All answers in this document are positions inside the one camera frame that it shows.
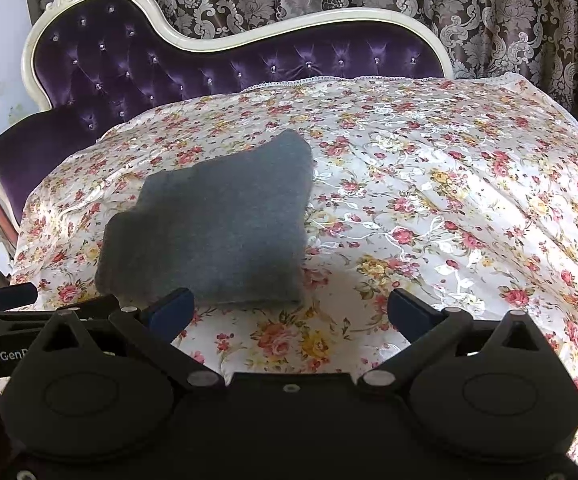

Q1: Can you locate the floral printed blanket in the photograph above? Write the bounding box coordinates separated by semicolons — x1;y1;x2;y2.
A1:
9;72;578;473

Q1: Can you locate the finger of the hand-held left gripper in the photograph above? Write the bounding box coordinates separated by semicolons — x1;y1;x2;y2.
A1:
0;296;120;335
0;282;38;312

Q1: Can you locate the purple tufted sofa white frame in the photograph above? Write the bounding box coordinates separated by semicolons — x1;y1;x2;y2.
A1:
0;0;454;226

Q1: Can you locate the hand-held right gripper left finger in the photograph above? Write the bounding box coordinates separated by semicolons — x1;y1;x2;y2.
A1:
13;287;226;394

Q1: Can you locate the grey knit garment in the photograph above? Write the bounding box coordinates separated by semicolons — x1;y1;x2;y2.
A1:
94;129;316;307

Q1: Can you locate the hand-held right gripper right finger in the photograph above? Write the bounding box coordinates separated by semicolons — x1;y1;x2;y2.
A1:
357;288;559;395

